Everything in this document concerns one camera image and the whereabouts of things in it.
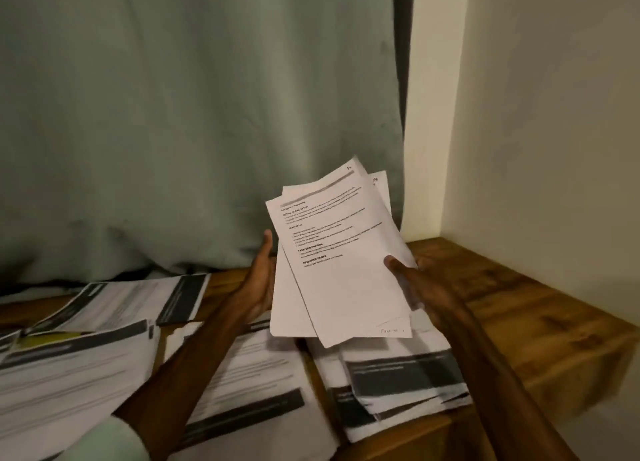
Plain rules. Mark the person's right hand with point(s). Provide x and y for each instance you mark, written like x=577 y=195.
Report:
x=430 y=291

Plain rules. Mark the single sheet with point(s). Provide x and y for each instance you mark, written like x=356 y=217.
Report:
x=130 y=301

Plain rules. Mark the person's left forearm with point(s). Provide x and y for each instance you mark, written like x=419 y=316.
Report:
x=170 y=396

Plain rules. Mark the yellow patterned folder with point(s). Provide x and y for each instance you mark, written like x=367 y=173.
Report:
x=50 y=340

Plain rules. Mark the Wipe Wall Tiles paper stack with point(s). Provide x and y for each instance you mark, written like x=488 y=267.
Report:
x=400 y=376

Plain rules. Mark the person's right forearm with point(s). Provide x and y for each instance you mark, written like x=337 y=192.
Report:
x=510 y=396

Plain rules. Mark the pale green curtain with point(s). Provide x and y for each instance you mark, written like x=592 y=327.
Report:
x=180 y=96

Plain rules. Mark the person's left hand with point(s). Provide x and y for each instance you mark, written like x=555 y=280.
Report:
x=255 y=286

